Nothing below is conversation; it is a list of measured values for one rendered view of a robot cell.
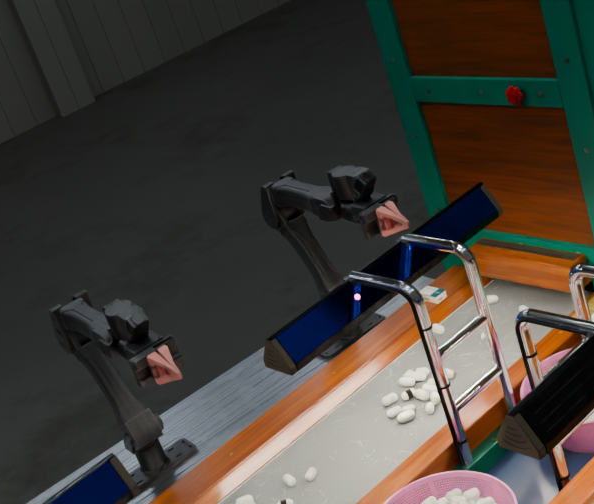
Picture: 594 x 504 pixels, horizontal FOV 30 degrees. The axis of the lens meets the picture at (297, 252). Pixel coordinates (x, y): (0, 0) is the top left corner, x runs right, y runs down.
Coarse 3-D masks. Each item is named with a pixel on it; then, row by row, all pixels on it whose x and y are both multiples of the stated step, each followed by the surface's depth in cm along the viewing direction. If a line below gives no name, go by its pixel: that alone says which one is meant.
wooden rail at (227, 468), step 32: (448, 288) 272; (384, 320) 268; (352, 352) 259; (384, 352) 256; (320, 384) 251; (352, 384) 249; (288, 416) 244; (320, 416) 244; (224, 448) 241; (256, 448) 237; (192, 480) 234; (224, 480) 231
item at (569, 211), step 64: (384, 0) 252; (448, 0) 240; (512, 0) 227; (576, 0) 215; (384, 64) 263; (448, 64) 249; (512, 64) 235; (576, 64) 221; (448, 128) 260; (512, 128) 245; (576, 128) 230; (448, 192) 271; (512, 192) 255; (576, 192) 241
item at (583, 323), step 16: (576, 272) 190; (592, 272) 187; (576, 288) 192; (576, 304) 194; (528, 320) 181; (544, 320) 179; (560, 320) 177; (576, 320) 175; (528, 336) 185; (528, 352) 186; (528, 368) 188; (560, 448) 195; (560, 464) 196; (560, 480) 197
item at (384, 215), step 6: (378, 210) 241; (384, 210) 241; (378, 216) 242; (384, 216) 241; (390, 216) 240; (396, 216) 239; (378, 222) 243; (384, 222) 243; (390, 222) 243; (402, 222) 238; (384, 228) 243; (390, 228) 243; (396, 228) 241; (402, 228) 239; (384, 234) 243; (390, 234) 242
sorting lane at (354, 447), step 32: (512, 288) 267; (448, 320) 263; (512, 320) 254; (416, 352) 255; (480, 352) 247; (512, 352) 243; (384, 384) 248; (416, 384) 244; (352, 416) 241; (384, 416) 237; (416, 416) 233; (288, 448) 237; (320, 448) 234; (352, 448) 230; (384, 448) 227; (416, 448) 223; (256, 480) 231; (320, 480) 224; (352, 480) 221
